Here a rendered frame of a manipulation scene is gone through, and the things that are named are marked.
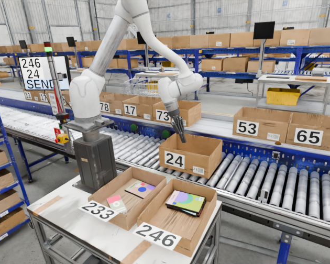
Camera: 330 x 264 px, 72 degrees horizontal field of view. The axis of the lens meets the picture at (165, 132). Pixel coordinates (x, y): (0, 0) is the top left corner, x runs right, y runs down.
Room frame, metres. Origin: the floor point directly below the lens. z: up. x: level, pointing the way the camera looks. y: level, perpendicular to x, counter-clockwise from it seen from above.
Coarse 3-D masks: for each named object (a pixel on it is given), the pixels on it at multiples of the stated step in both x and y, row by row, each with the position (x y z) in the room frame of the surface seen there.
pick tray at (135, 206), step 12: (132, 168) 1.33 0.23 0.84; (120, 180) 1.24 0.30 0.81; (132, 180) 1.30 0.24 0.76; (144, 180) 1.28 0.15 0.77; (156, 180) 1.22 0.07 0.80; (96, 192) 1.07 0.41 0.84; (108, 192) 1.14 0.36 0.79; (120, 192) 1.17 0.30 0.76; (156, 192) 1.08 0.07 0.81; (108, 204) 1.06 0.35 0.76; (132, 204) 1.05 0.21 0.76; (144, 204) 0.98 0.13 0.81; (120, 216) 0.88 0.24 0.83; (132, 216) 0.90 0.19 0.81
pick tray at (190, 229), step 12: (180, 180) 1.14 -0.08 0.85; (168, 192) 1.11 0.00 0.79; (192, 192) 1.10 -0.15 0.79; (204, 192) 1.06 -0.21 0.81; (216, 192) 1.02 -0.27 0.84; (156, 204) 0.99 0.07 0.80; (144, 216) 0.89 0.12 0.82; (156, 216) 0.95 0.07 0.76; (168, 216) 0.94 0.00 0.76; (180, 216) 0.94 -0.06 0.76; (192, 216) 0.94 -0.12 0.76; (204, 216) 0.84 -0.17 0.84; (168, 228) 0.86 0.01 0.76; (180, 228) 0.86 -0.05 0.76; (192, 228) 0.85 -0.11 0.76; (204, 228) 0.85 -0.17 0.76; (180, 240) 0.72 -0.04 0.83; (192, 240) 0.71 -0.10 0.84; (180, 252) 0.72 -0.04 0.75; (192, 252) 0.71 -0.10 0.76
